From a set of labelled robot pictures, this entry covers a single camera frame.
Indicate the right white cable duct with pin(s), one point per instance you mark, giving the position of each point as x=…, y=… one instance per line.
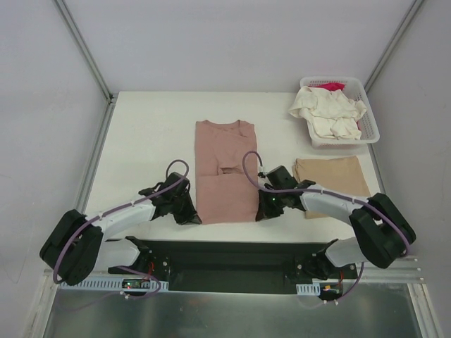
x=313, y=289

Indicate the aluminium frame post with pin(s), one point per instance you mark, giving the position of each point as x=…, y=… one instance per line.
x=70, y=23
x=400, y=31

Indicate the left aluminium frame post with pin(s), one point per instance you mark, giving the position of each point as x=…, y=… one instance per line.
x=70, y=23

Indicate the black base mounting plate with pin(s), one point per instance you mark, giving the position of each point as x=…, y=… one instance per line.
x=295, y=249

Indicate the white plastic laundry basket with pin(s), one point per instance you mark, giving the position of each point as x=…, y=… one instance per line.
x=354, y=90

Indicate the white cable duct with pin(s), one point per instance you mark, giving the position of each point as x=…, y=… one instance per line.
x=313, y=289
x=117, y=284

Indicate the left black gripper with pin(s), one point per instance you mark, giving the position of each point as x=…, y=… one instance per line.
x=185, y=211

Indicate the pink printed t shirt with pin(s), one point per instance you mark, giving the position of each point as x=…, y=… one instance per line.
x=223, y=192

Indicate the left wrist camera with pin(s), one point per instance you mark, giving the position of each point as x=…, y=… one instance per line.
x=182, y=187

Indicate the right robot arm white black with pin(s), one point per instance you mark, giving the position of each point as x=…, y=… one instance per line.
x=381, y=233

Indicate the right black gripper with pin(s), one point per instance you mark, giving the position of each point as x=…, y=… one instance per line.
x=267, y=208

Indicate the right aluminium frame post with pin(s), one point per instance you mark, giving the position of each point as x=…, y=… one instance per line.
x=400, y=31

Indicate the left white cable duct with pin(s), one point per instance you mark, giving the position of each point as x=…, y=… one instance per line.
x=117, y=284

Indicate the cream crumpled t shirt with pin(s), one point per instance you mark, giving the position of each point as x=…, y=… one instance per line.
x=331, y=114

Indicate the magenta t shirt in basket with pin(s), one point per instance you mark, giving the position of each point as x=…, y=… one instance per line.
x=330, y=86

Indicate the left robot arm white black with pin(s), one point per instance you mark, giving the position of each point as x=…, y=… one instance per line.
x=76, y=247

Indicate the folded beige t shirt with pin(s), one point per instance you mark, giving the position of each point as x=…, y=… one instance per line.
x=343, y=175

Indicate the aluminium front rail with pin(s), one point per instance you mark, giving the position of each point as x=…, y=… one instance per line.
x=405, y=271

